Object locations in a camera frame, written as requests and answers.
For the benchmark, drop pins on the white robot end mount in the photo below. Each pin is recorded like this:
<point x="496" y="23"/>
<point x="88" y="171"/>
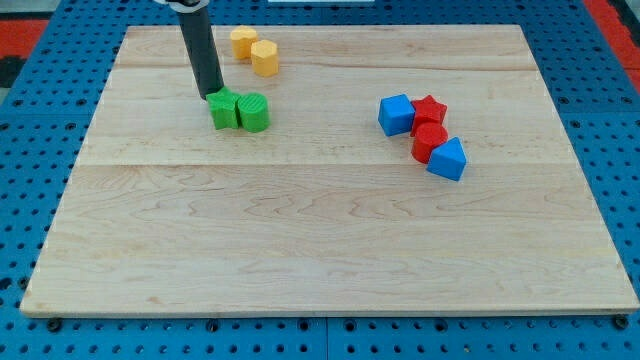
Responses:
<point x="184" y="4"/>

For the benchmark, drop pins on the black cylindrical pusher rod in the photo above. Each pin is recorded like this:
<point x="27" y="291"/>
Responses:
<point x="198" y="36"/>

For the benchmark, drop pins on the yellow heart block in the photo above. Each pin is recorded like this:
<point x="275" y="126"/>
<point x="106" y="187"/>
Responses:
<point x="242" y="38"/>

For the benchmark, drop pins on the yellow hexagon block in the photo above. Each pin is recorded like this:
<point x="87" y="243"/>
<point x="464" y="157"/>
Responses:
<point x="265" y="58"/>

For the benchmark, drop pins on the green star block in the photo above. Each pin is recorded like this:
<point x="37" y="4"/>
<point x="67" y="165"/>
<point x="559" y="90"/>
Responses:
<point x="223" y="108"/>

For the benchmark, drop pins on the green cylinder block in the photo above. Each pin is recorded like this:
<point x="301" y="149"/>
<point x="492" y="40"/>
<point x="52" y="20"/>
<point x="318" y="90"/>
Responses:
<point x="254" y="112"/>

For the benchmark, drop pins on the blue cube block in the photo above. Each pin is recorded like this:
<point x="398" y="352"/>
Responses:
<point x="396" y="115"/>

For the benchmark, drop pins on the light wooden board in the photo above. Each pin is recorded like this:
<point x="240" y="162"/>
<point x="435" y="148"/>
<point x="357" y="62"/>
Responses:
<point x="322" y="214"/>

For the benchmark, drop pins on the red star block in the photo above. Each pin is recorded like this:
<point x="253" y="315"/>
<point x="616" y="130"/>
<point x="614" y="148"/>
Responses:
<point x="427" y="110"/>

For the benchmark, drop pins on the red cylinder block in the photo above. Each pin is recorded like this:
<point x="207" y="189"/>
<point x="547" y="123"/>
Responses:
<point x="427" y="137"/>

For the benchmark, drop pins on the blue triangle block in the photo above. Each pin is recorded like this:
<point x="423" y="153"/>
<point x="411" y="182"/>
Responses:
<point x="448" y="160"/>

